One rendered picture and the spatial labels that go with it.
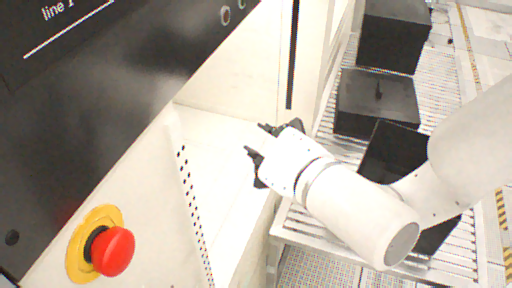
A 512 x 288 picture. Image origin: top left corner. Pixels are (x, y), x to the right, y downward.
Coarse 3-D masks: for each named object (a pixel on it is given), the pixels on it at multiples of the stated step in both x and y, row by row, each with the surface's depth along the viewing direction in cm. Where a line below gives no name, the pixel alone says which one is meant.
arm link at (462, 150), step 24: (480, 96) 31; (504, 96) 28; (456, 120) 31; (480, 120) 29; (504, 120) 27; (432, 144) 33; (456, 144) 31; (480, 144) 29; (504, 144) 27; (432, 168) 34; (456, 168) 31; (480, 168) 29; (504, 168) 28; (408, 192) 46; (432, 192) 43; (456, 192) 33; (480, 192) 31; (432, 216) 43
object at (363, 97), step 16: (352, 80) 129; (368, 80) 129; (384, 80) 129; (400, 80) 130; (336, 96) 138; (352, 96) 122; (368, 96) 122; (384, 96) 122; (400, 96) 122; (416, 96) 122; (336, 112) 123; (352, 112) 115; (368, 112) 115; (384, 112) 115; (400, 112) 116; (416, 112) 116; (336, 128) 122; (352, 128) 120; (368, 128) 118; (416, 128) 113
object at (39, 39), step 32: (0, 0) 14; (32, 0) 16; (64, 0) 17; (96, 0) 20; (128, 0) 22; (0, 32) 14; (32, 32) 16; (64, 32) 18; (96, 32) 20; (0, 64) 15; (32, 64) 17; (64, 64) 19; (0, 96) 15; (96, 224) 26
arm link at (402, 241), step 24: (336, 168) 46; (312, 192) 45; (336, 192) 43; (360, 192) 41; (384, 192) 41; (336, 216) 42; (360, 216) 39; (384, 216) 37; (408, 216) 37; (360, 240) 39; (384, 240) 36; (408, 240) 39; (384, 264) 38
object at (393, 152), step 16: (384, 128) 103; (400, 128) 100; (368, 144) 94; (384, 144) 107; (400, 144) 104; (416, 144) 101; (368, 160) 112; (384, 160) 111; (400, 160) 108; (416, 160) 104; (368, 176) 107; (384, 176) 104; (400, 176) 107; (448, 224) 78; (416, 240) 87; (432, 240) 84
